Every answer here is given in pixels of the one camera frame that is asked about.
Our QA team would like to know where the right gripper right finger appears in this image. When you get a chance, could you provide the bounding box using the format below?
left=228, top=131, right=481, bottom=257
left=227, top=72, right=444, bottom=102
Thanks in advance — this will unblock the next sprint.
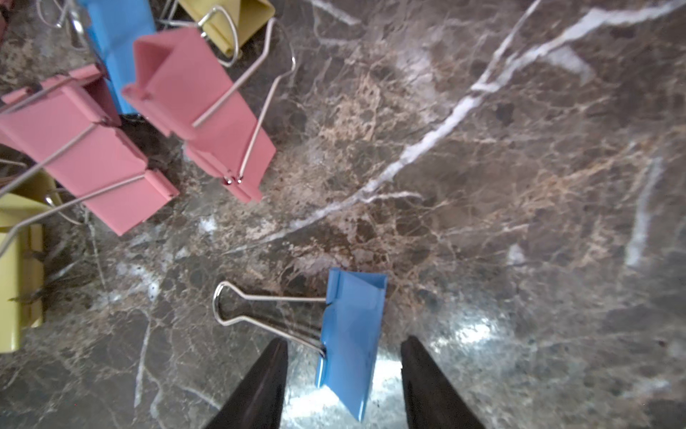
left=400, top=336, right=485, bottom=429

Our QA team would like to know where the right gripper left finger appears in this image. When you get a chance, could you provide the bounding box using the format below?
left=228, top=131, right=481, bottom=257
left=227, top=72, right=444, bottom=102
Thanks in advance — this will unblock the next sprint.
left=205, top=339, right=289, bottom=429

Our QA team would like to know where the blue binder clip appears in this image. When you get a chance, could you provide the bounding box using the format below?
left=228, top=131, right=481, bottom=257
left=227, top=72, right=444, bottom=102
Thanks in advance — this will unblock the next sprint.
left=212, top=268, right=389, bottom=422

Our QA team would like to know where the yellow binder clip pile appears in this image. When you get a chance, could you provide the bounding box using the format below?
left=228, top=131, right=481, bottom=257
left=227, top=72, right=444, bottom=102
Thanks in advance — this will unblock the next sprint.
left=1, top=172, right=55, bottom=354

